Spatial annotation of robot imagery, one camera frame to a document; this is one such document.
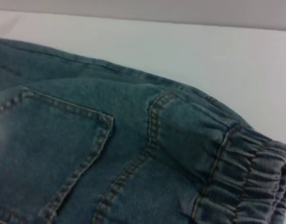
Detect blue denim shorts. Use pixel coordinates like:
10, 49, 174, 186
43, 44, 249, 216
0, 37, 286, 224

